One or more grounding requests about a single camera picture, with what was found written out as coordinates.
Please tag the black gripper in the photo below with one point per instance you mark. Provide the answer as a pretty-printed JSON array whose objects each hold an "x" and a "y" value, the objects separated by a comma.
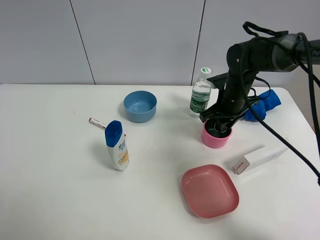
[{"x": 230, "y": 104}]

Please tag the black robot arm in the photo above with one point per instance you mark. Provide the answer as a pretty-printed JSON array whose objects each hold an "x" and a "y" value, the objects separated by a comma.
[{"x": 245, "y": 60}]

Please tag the clear water bottle green label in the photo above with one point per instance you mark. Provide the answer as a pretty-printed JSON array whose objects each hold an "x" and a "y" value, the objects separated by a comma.
[{"x": 201, "y": 93}]

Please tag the rolled blue towel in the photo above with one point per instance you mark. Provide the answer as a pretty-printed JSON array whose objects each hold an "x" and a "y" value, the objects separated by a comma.
[{"x": 268, "y": 101}]

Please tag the white cardboard box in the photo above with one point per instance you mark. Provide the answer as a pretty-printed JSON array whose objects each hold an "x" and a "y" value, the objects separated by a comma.
[{"x": 259, "y": 157}]

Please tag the pink square plate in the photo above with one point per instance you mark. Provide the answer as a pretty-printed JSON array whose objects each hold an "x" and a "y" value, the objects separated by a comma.
[{"x": 209, "y": 191}]

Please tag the blue plastic bowl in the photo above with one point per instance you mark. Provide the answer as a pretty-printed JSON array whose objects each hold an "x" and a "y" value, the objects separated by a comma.
[{"x": 140, "y": 106}]

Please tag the white blue shampoo bottle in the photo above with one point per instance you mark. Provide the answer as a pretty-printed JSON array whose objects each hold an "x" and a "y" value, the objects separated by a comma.
[{"x": 116, "y": 145}]

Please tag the red white marker pen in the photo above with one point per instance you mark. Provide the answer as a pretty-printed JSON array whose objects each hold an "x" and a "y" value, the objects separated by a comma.
[{"x": 102, "y": 125}]

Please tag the pink saucepan with handle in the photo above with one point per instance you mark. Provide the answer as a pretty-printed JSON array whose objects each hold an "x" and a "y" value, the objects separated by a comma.
[{"x": 213, "y": 138}]

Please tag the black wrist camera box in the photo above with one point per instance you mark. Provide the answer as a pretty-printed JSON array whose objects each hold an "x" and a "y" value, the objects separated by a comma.
[{"x": 218, "y": 81}]

